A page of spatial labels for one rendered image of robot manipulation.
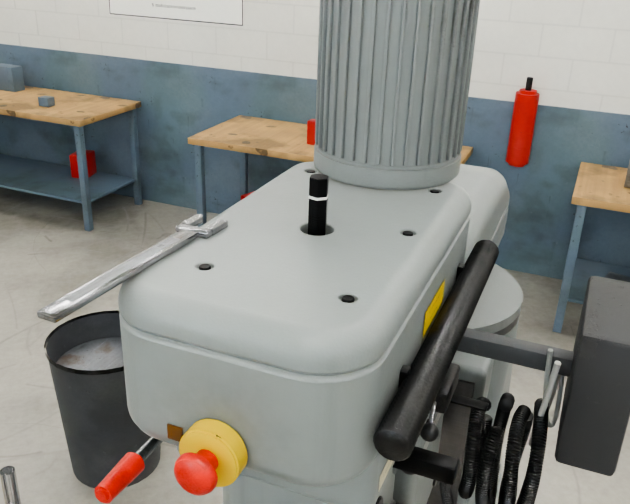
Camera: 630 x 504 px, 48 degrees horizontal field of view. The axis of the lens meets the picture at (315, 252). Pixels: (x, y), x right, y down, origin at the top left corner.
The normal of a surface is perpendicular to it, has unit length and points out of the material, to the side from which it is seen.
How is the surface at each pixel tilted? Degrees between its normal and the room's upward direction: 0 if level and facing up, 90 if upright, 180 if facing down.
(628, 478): 0
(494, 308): 0
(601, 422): 90
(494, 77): 90
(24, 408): 0
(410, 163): 90
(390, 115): 90
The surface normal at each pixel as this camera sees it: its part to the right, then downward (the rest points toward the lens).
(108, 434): 0.17, 0.47
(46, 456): 0.04, -0.91
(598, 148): -0.38, 0.36
